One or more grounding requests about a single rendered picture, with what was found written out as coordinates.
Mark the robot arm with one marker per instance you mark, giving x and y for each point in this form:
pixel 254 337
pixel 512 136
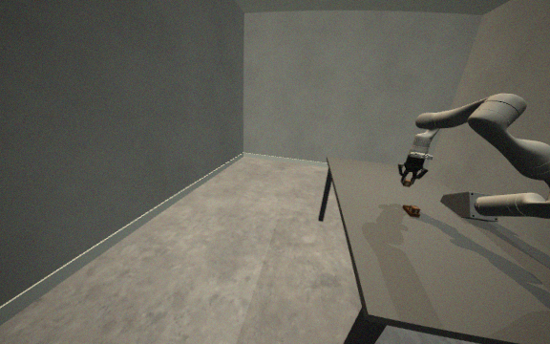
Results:
pixel 490 120

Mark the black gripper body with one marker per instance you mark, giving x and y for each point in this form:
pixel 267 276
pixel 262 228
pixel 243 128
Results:
pixel 414 162

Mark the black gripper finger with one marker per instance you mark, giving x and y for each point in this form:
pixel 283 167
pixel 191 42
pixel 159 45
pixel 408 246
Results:
pixel 406 172
pixel 419 176

